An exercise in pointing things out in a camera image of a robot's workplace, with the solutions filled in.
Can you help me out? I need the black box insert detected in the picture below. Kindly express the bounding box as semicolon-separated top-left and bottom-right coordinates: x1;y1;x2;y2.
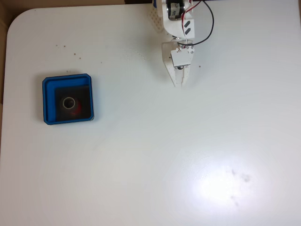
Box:
55;86;92;120

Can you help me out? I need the blue square box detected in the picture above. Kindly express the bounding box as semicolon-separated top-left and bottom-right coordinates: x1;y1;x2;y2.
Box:
42;73;95;126

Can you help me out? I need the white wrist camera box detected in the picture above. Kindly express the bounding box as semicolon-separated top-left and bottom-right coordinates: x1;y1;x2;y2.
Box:
170;48;195;69

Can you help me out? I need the white perforated base plate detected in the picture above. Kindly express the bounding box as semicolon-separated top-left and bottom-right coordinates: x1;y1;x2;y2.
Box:
147;6;165;33

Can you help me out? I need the red white servo cable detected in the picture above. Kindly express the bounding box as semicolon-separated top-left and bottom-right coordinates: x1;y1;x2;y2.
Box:
181;0;203;45

